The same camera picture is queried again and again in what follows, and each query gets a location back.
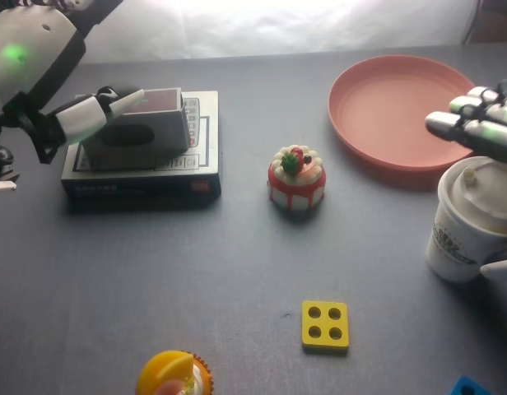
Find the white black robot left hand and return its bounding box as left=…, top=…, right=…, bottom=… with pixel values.
left=0, top=7, right=146, bottom=165

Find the grey tissue box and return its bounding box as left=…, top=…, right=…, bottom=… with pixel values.
left=79, top=86, right=193, bottom=172

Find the white paper cup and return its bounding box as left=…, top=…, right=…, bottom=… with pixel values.
left=426, top=156, right=507, bottom=285

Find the black box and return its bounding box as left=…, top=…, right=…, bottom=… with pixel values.
left=60, top=90, right=221, bottom=207

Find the pink round plate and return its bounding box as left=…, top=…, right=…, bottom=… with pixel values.
left=328, top=55, right=479, bottom=172

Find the white backdrop sheet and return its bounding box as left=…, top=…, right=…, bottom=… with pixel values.
left=78, top=0, right=481, bottom=65

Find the grey table cover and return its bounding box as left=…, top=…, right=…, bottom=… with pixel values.
left=0, top=40, right=507, bottom=395

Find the toy strawberry cake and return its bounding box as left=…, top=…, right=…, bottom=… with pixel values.
left=266, top=144, right=328, bottom=213

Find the orange toy cupcake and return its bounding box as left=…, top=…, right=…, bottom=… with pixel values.
left=135, top=349, right=214, bottom=395

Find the yellow four-hole block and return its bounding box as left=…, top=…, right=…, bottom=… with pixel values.
left=300, top=300, right=350, bottom=346

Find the blue toy block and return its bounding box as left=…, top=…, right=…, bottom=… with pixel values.
left=448, top=374, right=494, bottom=395

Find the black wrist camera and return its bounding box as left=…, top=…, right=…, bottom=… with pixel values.
left=0, top=142, right=21, bottom=196

